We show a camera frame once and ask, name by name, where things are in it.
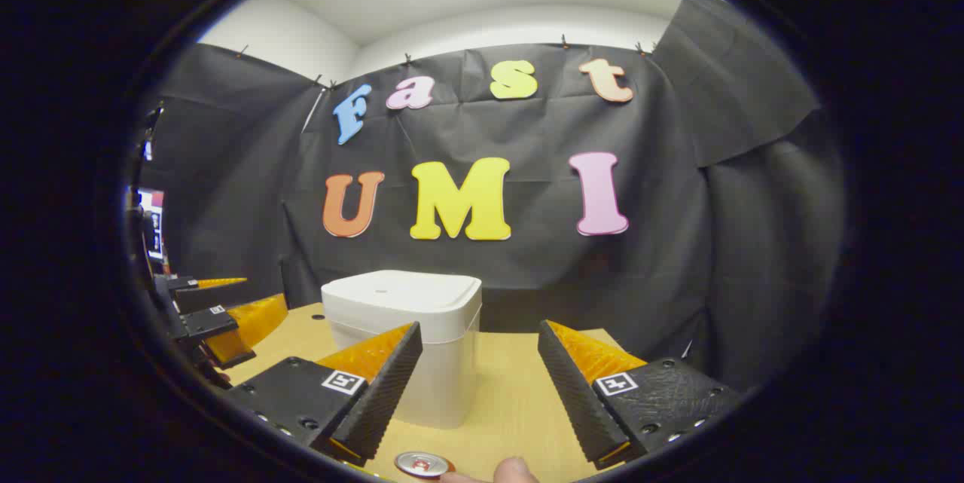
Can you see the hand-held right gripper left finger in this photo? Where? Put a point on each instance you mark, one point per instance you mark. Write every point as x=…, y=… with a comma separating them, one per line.
x=388, y=392

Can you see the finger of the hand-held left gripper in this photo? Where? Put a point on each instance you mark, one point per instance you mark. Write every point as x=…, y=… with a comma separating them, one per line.
x=203, y=296
x=207, y=323

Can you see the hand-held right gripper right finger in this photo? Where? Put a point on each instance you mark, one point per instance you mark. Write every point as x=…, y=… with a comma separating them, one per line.
x=572, y=400

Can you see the red pop can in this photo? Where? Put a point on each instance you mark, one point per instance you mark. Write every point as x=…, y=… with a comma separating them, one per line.
x=422, y=464

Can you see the white desktop garbage bin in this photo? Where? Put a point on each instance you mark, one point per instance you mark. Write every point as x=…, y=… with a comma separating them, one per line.
x=444, y=302

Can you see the wooden desktop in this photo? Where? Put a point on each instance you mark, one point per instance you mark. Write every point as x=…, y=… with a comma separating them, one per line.
x=512, y=408

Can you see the computer monitor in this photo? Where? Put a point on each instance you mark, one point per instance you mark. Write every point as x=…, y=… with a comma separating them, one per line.
x=153, y=223

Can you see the black backdrop cloth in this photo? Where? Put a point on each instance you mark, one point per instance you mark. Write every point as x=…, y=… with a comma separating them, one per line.
x=678, y=242

